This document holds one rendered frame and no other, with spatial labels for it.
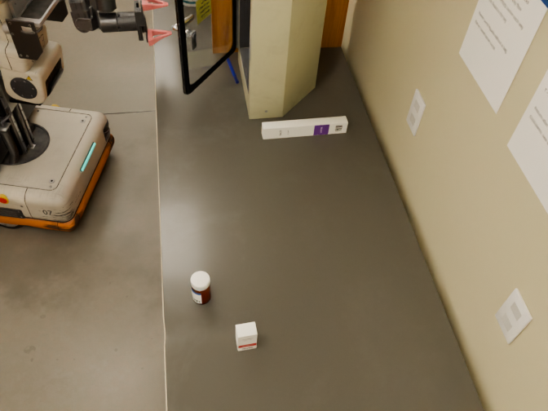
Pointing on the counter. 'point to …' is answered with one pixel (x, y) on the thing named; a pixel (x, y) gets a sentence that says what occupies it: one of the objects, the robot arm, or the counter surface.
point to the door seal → (187, 51)
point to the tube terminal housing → (282, 55)
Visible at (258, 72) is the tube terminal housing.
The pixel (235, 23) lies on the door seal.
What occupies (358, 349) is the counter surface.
